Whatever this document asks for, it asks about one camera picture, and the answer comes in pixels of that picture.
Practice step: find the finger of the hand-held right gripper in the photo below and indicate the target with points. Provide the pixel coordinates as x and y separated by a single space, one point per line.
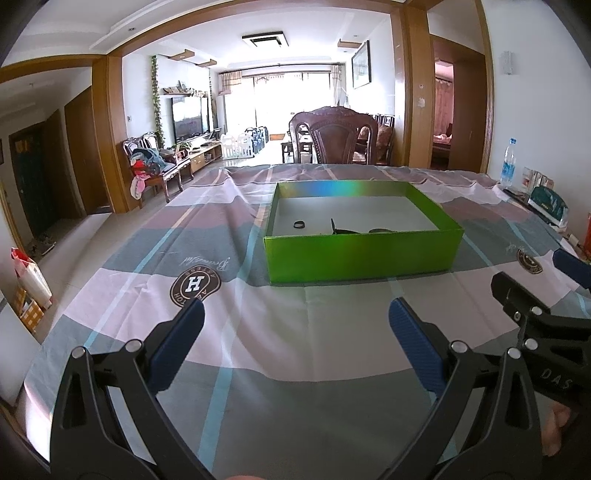
572 270
517 295

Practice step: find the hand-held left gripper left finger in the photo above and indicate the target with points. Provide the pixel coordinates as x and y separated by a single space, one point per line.
178 350

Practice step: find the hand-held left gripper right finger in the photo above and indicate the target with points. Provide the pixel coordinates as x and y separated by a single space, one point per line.
415 350

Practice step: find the green cardboard box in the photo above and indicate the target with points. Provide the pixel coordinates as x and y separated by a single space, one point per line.
360 258

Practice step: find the person's right hand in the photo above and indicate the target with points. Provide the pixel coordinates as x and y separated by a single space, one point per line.
556 427

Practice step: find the dark green gift box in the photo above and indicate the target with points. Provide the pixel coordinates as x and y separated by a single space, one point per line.
548 205

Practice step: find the black remote control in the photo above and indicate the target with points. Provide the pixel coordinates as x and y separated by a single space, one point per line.
517 194

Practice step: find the small white packet box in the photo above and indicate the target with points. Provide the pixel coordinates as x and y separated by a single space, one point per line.
535 177

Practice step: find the checked printed tablecloth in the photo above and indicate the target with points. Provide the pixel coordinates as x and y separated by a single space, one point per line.
286 332

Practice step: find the clear plastic water bottle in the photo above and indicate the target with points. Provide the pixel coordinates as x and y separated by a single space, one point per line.
509 166

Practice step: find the dark curved accessory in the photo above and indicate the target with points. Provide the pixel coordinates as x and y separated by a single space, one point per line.
381 230

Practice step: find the black hair clip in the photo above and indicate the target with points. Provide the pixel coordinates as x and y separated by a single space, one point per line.
335 229

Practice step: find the yellow checked bag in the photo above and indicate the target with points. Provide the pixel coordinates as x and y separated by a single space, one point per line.
31 316

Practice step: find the red and white paper bag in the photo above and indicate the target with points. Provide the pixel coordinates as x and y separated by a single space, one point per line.
34 277

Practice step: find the bedroom bed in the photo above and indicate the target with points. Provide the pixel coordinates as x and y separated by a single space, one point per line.
442 145

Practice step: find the wooden armchair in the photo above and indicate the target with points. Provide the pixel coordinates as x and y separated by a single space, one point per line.
164 177
180 168

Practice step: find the pile of colourful clothes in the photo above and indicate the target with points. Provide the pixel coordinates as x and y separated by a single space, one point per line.
145 166

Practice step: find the wooden television cabinet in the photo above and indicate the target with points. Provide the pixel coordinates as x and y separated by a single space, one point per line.
205 157

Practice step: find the pink bedroom curtain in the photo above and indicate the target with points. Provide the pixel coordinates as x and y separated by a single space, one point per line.
443 104

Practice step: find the dark wooden sofa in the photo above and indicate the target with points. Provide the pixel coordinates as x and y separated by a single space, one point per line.
383 138

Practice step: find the white and blue baby fence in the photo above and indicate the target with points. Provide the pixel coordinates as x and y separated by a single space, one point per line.
244 144

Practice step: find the dark entrance door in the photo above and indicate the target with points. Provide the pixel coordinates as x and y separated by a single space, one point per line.
30 184

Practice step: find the carved dark wooden chair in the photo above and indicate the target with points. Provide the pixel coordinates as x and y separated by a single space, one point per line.
332 138

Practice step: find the flat screen television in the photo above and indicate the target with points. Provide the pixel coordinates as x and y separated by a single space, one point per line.
189 119

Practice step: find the white standing air conditioner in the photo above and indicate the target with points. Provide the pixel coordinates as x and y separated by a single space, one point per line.
223 113

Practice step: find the green ivy garland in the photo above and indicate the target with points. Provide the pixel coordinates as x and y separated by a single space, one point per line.
157 97

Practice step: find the rectangular ceiling lamp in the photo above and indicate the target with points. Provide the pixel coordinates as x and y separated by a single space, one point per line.
265 39

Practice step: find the white wall device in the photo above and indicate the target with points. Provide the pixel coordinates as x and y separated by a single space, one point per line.
509 62

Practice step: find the wooden wall shelf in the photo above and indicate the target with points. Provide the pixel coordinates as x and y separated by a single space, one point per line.
182 91

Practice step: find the large framed wall picture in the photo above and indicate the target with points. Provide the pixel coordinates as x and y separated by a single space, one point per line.
361 64

